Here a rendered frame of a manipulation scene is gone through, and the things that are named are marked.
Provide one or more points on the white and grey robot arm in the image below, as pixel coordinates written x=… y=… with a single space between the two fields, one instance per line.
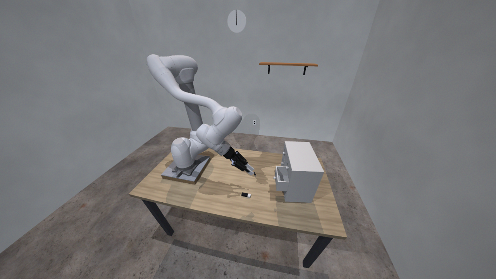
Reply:
x=181 y=69

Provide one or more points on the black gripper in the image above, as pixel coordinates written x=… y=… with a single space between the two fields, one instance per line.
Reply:
x=238 y=161

